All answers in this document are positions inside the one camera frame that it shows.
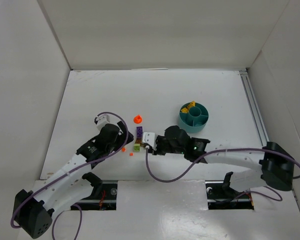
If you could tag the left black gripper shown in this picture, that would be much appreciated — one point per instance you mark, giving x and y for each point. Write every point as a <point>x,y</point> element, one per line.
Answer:
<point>125,132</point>

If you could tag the light green lego brick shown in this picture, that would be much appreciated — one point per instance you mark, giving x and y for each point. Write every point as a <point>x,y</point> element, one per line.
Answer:
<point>136,147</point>

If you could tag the yellow lego brick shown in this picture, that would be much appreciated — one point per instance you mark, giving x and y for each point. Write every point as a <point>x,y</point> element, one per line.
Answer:
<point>184,110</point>
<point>191,104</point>

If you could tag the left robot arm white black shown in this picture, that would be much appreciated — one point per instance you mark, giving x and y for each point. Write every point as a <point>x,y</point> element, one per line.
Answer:
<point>35,210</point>

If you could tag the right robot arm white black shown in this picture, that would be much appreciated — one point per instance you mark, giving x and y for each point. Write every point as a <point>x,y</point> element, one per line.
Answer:
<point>269,166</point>

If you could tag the orange cone lego piece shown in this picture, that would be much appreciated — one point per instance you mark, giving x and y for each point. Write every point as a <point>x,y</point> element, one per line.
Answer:
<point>137,119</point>

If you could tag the purple lego brick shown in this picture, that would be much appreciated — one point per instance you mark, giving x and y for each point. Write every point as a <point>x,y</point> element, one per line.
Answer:
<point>139,132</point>

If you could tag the brown lego plate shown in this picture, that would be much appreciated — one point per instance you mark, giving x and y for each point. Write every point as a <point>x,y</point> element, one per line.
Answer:
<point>138,141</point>

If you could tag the teal round divided container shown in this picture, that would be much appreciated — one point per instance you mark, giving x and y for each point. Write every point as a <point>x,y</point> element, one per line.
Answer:
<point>195,120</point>

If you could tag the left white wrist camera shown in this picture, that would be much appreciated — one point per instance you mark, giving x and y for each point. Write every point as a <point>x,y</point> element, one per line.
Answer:
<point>101,120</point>

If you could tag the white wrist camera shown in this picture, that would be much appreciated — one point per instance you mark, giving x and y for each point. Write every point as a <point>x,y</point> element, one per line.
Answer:
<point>101,120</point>
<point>149,140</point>

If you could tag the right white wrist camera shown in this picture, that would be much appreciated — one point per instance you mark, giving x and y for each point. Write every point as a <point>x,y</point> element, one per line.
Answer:
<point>149,140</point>

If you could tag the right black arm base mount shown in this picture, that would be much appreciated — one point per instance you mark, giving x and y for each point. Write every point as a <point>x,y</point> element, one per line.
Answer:
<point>221,197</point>

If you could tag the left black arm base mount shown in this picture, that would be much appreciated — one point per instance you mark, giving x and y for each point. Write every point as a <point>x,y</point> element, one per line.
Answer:
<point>103,196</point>

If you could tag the aluminium rail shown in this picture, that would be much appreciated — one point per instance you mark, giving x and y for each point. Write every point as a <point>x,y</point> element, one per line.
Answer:
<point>254,108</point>

